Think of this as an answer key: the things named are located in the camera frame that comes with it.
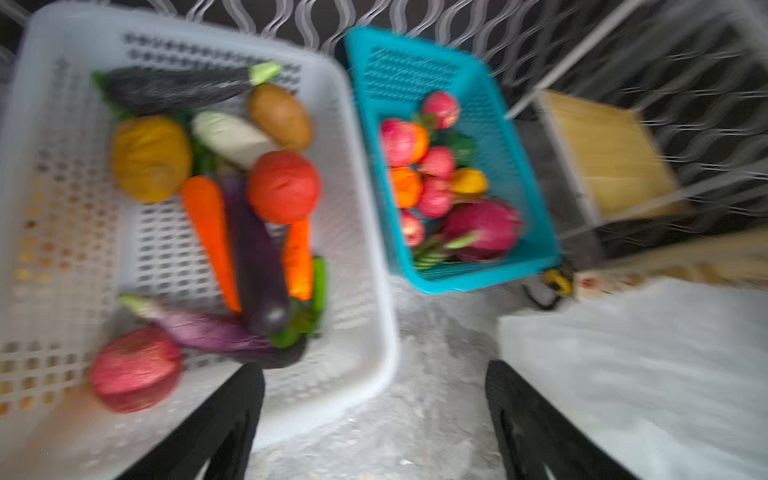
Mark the white radish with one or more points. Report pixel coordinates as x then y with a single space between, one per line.
232 138

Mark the dark purple eggplant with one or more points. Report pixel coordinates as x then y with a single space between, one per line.
260 280

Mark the brown potato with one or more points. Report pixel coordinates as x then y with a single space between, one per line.
277 113

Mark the red tomato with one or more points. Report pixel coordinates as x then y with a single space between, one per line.
283 187

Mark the orange fruit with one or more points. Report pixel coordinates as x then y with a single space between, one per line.
407 186

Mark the yellow black tape measure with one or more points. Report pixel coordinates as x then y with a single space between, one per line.
560 281

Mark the red onion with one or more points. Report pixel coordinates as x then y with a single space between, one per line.
137 370

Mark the white plastic vegetable basket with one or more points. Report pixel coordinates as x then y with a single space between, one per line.
71 242

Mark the pink dragon fruit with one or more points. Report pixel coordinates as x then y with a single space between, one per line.
478 231

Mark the red apple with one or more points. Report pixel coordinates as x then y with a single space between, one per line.
399 142

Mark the teal plastic fruit basket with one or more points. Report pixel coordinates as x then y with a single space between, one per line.
458 199

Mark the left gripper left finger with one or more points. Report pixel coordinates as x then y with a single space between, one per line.
215 440

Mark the orange carrot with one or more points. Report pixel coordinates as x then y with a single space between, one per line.
203 202
297 261

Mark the light purple long eggplant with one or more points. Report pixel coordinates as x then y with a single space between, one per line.
191 328

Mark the white plastic grocery bag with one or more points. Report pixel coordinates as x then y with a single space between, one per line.
669 379

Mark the white two-tier shelf rack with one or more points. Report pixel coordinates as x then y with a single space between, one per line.
659 113

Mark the dark green cucumber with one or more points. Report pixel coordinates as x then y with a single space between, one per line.
144 92

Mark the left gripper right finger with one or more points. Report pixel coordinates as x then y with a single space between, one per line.
535 440

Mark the green avocado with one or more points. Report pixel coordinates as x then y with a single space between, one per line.
463 147

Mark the small tangerine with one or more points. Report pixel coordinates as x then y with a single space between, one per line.
420 142

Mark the yellow mango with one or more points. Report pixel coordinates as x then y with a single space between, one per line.
469 182

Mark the cream canvas tote bag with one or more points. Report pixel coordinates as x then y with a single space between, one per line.
734 260

